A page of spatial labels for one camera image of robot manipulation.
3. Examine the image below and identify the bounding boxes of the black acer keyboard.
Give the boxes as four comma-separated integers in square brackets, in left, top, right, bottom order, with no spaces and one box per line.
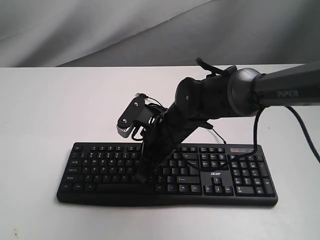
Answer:
[56,142,278,207]

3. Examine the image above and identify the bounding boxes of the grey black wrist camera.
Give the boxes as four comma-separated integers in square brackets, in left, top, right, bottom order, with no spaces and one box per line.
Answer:
[116,96,160,138]

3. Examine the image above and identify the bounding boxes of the black USB cable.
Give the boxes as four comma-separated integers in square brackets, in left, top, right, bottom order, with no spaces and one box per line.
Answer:
[135,91,228,145]

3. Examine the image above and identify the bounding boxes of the grey backdrop cloth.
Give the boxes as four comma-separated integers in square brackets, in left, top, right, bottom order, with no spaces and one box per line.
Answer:
[0,0,320,67]

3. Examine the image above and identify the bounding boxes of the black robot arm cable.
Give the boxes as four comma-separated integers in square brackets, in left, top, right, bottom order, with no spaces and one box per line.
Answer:
[196,57,320,171]

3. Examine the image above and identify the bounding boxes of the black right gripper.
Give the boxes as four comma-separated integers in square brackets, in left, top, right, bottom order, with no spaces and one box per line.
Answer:
[135,105,213,183]

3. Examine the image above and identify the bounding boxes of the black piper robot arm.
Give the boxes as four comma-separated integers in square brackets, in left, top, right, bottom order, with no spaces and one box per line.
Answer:
[136,58,320,183]

